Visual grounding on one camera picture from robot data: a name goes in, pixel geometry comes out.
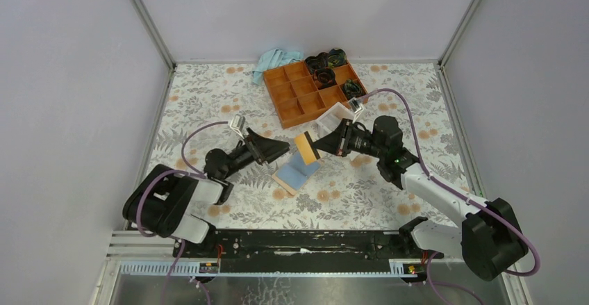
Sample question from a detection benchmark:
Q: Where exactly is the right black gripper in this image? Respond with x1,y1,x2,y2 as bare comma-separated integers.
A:
312,118,385,159

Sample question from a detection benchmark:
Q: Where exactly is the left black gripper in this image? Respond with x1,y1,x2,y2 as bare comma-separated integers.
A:
222,127,288,181

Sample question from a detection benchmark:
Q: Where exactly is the orange credit card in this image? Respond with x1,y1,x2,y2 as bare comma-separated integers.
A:
294,131,321,165

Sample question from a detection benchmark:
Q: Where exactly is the beige card holder wallet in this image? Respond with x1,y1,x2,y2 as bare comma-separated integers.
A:
272,151,322,196

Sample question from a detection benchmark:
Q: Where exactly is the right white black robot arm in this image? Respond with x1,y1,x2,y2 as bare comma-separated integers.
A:
305,115,531,281

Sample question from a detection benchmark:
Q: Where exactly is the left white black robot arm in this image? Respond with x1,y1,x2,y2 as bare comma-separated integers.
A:
122,129,290,257

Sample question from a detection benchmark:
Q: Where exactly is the white card box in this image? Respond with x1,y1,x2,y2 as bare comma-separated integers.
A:
315,102,354,138

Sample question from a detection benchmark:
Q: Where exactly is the dark rolled band right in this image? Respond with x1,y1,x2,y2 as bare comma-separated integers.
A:
341,79,366,100

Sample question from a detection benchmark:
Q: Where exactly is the dark rolled band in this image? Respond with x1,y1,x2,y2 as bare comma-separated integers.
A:
304,52,329,75
313,67,337,90
341,79,366,100

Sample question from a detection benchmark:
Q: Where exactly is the orange compartment tray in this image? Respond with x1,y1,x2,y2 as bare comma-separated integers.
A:
263,61,367,129

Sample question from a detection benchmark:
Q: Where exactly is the dark rolled band middle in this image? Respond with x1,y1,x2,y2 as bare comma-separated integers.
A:
313,67,337,90

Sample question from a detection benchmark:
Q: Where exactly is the dark rolled band top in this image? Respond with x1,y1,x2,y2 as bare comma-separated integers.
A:
304,52,329,75

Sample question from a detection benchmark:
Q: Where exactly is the dark rolled band corner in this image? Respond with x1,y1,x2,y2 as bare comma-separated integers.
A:
327,48,348,68

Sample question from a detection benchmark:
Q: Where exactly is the light blue cloth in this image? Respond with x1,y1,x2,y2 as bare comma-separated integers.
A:
253,48,304,85

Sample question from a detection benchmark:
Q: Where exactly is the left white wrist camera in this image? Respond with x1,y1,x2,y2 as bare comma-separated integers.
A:
229,114,247,139

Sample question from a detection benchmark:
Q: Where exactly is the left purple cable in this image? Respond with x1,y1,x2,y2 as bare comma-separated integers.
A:
137,121,233,238

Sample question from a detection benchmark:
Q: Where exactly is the purple cable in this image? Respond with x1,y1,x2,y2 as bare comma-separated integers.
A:
358,88,542,277
137,121,233,238

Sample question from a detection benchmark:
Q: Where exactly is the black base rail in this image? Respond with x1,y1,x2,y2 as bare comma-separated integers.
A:
173,229,431,277

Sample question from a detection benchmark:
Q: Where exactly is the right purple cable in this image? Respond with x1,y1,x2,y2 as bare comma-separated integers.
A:
358,88,542,277

